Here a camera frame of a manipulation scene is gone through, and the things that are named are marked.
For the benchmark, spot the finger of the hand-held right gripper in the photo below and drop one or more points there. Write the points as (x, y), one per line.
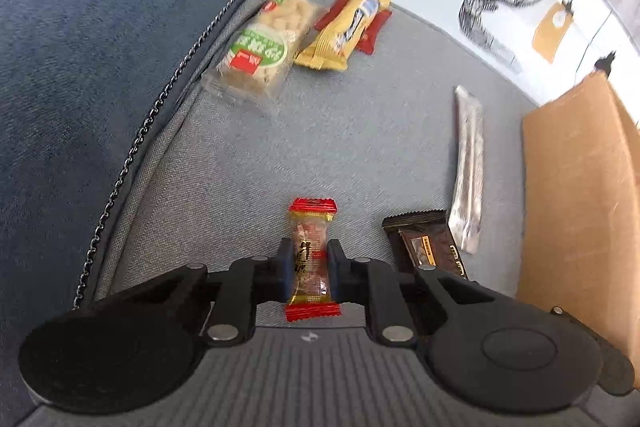
(616, 372)

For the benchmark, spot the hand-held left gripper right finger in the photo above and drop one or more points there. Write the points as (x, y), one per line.
(334, 269)

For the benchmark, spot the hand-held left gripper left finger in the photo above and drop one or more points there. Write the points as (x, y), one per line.
(286, 269)

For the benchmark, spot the small red-ended candy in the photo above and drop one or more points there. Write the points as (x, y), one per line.
(310, 237)

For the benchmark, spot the dark brown chocolate packet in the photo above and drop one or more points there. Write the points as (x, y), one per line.
(425, 242)

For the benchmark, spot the brown cardboard box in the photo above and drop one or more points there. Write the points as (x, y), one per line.
(575, 207)

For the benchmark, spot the long silver snack packet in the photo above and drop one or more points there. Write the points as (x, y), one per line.
(470, 167)

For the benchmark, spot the green label rice cracker packet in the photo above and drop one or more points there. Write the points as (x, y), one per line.
(260, 52)

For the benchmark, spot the yellow snack packet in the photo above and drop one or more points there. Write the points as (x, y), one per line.
(340, 34)

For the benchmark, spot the red snack packet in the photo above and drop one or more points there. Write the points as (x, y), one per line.
(372, 34)

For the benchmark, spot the grey deer print sofa cover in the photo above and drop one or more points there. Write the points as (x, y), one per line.
(300, 147)

